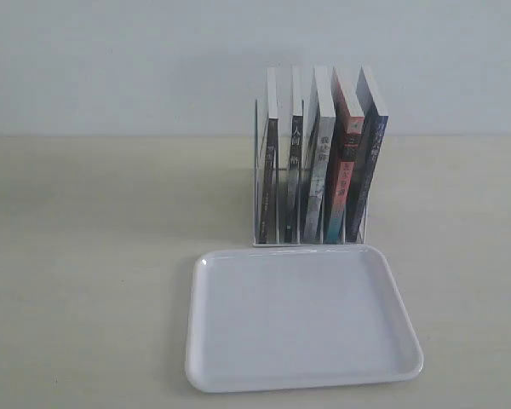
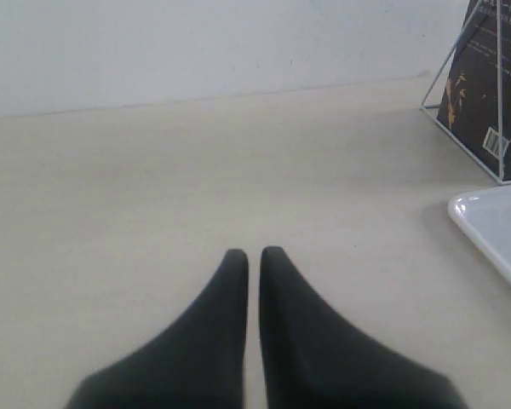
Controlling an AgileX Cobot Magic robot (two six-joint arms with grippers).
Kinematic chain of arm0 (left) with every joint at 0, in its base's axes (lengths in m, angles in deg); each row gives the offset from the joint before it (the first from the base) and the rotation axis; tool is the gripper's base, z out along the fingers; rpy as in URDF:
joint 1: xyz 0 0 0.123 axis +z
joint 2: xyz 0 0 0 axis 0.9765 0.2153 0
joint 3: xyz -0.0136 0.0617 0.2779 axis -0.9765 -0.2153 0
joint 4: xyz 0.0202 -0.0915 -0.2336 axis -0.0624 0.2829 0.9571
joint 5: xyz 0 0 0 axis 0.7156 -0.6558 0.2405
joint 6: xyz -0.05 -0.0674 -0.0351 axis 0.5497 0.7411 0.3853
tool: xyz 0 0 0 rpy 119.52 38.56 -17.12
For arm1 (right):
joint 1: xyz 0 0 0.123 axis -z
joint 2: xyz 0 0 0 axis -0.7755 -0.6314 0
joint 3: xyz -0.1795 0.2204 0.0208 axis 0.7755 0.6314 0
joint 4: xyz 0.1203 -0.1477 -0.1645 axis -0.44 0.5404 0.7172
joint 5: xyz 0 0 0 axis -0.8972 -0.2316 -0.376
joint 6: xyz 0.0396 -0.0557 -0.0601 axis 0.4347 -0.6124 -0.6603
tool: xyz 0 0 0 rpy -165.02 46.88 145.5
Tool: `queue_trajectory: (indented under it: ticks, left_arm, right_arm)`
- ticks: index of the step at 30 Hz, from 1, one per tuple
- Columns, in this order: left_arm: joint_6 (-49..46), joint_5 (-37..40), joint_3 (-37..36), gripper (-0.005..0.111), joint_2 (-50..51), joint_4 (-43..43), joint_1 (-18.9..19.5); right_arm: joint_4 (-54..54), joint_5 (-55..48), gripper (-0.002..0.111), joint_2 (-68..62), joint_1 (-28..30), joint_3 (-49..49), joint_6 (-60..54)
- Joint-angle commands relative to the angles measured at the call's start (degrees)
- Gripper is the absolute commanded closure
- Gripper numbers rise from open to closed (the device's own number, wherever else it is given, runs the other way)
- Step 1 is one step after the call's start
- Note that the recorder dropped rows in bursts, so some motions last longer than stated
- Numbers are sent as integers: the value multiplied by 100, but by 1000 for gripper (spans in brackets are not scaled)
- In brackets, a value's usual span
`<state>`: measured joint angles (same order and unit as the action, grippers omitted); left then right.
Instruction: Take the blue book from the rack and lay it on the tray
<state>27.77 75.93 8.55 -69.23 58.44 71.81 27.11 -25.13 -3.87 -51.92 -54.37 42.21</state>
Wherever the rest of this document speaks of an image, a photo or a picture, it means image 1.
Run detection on grey white spine book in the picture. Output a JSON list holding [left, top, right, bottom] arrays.
[[303, 66, 336, 242]]

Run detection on red orange spine book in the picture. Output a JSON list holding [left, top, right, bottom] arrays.
[[324, 67, 365, 244]]

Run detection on blue moon cover book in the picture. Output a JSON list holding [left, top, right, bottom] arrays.
[[345, 65, 388, 243]]

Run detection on dark thin book leftmost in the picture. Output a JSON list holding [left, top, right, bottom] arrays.
[[258, 67, 278, 244]]

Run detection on black spine book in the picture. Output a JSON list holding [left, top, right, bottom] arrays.
[[284, 66, 303, 243]]

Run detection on white plastic tray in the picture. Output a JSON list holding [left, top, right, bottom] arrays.
[[185, 245, 424, 393]]

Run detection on white wire book rack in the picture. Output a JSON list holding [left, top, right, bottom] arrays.
[[250, 98, 370, 248]]

